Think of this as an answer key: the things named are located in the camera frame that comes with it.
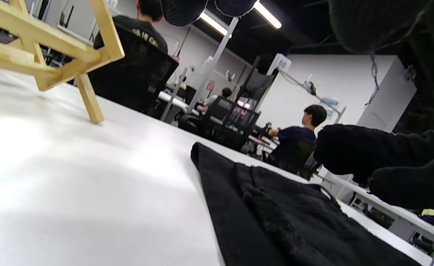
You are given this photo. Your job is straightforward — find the black trousers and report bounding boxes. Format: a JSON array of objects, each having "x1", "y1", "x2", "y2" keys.
[{"x1": 190, "y1": 142, "x2": 422, "y2": 266}]

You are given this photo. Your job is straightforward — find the person's left hand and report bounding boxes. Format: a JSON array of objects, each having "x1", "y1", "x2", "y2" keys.
[{"x1": 161, "y1": 0, "x2": 434, "y2": 215}]

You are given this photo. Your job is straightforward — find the black mesh office chair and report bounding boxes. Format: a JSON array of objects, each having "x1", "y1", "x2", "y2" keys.
[{"x1": 88, "y1": 26, "x2": 179, "y2": 113}]

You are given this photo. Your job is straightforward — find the white sign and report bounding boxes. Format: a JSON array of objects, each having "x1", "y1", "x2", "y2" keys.
[{"x1": 276, "y1": 54, "x2": 292, "y2": 72}]

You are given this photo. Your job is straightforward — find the long ceiling light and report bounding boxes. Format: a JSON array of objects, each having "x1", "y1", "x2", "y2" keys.
[
  {"x1": 253, "y1": 1, "x2": 282, "y2": 30},
  {"x1": 199, "y1": 10, "x2": 232, "y2": 37}
]

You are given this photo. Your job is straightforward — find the white metal pole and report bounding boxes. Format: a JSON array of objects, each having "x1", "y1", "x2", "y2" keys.
[{"x1": 187, "y1": 17, "x2": 240, "y2": 113}]

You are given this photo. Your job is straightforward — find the wooden book rack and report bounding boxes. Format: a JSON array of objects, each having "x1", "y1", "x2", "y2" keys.
[{"x1": 0, "y1": 0, "x2": 125, "y2": 125}]

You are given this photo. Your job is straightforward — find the white desk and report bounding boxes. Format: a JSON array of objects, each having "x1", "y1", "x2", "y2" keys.
[{"x1": 320, "y1": 168, "x2": 434, "y2": 255}]

